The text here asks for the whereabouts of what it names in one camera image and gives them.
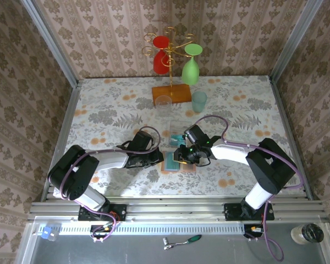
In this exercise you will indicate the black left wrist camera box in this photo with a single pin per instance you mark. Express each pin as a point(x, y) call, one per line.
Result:
point(143, 140)

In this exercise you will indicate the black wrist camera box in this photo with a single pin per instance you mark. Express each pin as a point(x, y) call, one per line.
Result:
point(195, 134)
point(143, 140)

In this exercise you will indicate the green plastic wine glass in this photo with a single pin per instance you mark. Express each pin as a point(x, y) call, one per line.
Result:
point(190, 72)

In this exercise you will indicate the floral fern print tablecloth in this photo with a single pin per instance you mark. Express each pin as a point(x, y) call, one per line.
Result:
point(112, 110)

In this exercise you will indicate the blue plastic connector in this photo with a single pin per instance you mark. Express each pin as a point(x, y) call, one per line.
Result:
point(48, 233)

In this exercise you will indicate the aluminium frame profile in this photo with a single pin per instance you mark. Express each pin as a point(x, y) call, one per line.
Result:
point(288, 121)
point(63, 132)
point(52, 44)
point(167, 209)
point(294, 41)

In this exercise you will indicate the glass jar dark lid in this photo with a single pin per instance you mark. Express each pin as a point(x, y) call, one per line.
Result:
point(308, 233)

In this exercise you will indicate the clear plastic cup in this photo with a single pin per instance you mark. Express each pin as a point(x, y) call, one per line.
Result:
point(163, 108)

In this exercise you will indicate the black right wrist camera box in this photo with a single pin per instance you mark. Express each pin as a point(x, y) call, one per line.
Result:
point(195, 134)

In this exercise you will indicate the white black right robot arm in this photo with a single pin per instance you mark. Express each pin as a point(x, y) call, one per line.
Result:
point(231, 154)

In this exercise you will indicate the grey metal tray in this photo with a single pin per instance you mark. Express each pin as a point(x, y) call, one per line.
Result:
point(126, 253)

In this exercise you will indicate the clear acrylic box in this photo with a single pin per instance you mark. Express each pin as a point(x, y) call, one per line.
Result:
point(178, 126)

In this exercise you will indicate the teal textured plastic cup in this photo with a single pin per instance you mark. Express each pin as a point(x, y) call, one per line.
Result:
point(199, 103)

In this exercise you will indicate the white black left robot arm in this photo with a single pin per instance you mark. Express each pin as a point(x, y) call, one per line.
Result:
point(110, 160)

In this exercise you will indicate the black connector block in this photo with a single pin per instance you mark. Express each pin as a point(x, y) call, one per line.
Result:
point(99, 230)
point(253, 231)

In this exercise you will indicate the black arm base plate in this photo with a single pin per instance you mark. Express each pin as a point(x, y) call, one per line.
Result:
point(119, 211)
point(232, 213)

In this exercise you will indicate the red plastic wine glass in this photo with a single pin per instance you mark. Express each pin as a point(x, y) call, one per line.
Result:
point(160, 64)

